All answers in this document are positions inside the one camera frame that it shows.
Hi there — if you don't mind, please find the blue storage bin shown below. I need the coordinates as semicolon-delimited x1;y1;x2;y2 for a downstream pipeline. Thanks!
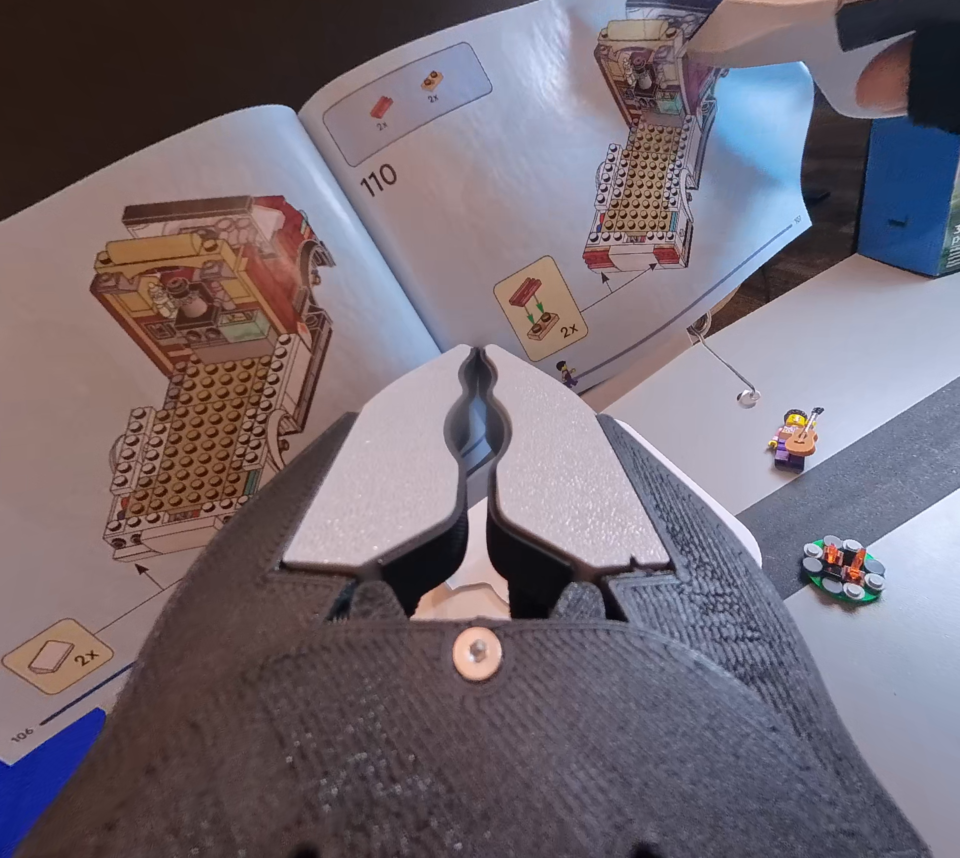
0;708;108;858

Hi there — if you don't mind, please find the toy campfire on green plate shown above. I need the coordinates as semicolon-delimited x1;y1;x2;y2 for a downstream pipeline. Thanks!
802;534;888;604

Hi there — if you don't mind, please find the purple toy minifigure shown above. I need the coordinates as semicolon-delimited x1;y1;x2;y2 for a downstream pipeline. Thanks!
766;405;826;475

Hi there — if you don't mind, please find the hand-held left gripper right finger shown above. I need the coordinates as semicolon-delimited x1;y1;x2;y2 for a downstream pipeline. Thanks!
480;345;672;580

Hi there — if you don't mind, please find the building instruction booklet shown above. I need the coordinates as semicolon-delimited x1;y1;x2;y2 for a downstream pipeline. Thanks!
0;0;816;769

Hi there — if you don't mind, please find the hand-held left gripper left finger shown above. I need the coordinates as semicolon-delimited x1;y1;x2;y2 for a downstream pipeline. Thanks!
279;345;483;578

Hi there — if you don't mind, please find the person's right hand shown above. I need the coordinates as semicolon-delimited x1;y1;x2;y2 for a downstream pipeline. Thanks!
857;42;915;117

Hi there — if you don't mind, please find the white book stand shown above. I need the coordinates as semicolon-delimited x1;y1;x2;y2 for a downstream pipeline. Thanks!
416;314;765;625

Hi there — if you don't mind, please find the blue toy set box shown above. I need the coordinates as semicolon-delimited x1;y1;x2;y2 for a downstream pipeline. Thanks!
855;115;960;279

